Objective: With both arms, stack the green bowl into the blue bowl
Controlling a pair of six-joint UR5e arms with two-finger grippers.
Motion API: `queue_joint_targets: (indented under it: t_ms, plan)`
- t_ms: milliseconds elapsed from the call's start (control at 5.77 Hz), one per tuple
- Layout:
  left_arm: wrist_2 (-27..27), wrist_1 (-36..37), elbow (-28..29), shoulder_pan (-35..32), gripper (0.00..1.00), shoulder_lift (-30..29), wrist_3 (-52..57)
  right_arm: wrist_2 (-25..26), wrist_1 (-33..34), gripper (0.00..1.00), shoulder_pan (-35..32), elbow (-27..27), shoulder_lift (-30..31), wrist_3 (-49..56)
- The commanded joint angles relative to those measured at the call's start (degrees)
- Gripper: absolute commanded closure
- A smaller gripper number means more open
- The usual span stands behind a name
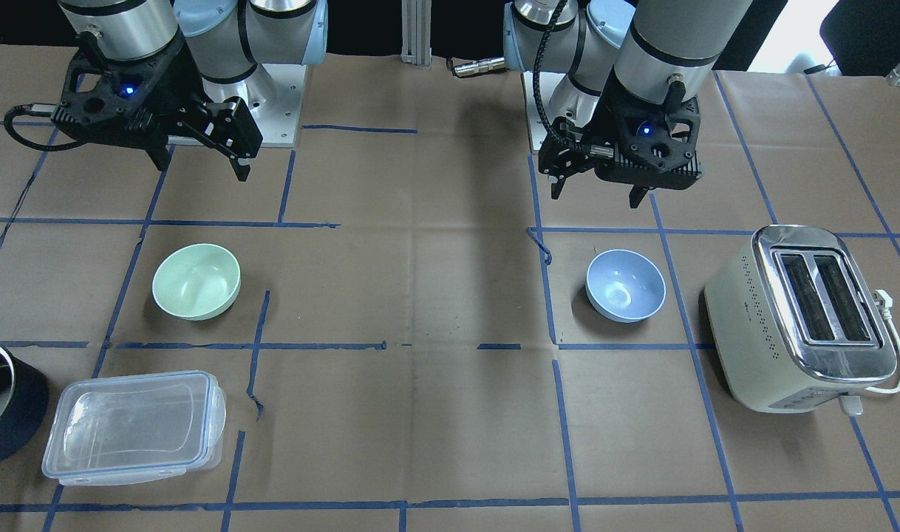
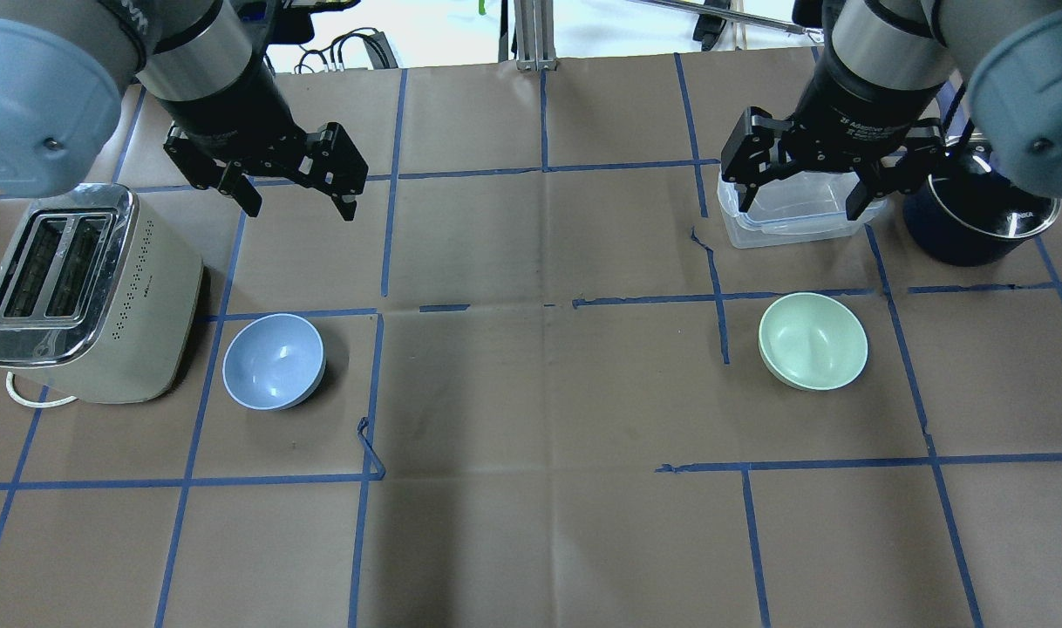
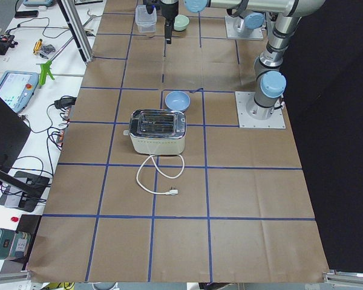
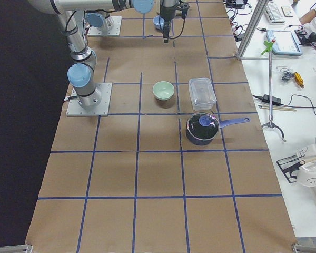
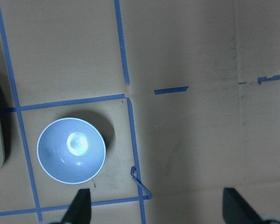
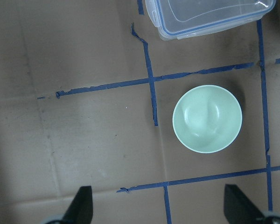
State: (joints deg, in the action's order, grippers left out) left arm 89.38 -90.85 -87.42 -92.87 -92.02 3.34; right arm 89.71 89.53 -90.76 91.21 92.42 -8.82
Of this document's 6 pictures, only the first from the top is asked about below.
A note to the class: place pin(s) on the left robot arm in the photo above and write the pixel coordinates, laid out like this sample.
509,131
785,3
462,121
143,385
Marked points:
643,44

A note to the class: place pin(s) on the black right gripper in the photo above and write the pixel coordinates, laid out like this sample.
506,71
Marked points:
171,94

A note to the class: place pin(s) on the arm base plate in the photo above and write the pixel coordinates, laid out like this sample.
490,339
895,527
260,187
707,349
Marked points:
533,111
242,105

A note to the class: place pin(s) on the cream toaster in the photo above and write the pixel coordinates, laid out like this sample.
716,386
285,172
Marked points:
796,326

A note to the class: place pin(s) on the silver cable connector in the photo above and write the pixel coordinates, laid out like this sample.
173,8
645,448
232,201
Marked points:
471,69

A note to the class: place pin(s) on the blue bowl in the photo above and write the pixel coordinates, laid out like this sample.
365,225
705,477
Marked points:
624,286

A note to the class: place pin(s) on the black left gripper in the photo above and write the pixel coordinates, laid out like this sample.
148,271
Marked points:
602,124

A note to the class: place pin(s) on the black pot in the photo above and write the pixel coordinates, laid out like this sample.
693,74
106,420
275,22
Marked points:
24,400

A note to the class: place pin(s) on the green bowl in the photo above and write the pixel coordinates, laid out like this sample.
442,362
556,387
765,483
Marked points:
197,282

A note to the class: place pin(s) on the clear plastic food container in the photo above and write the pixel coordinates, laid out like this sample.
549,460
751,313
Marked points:
131,429

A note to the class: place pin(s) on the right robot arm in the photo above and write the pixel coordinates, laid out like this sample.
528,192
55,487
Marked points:
267,32

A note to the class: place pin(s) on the aluminium frame post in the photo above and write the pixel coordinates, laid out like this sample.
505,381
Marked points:
415,29

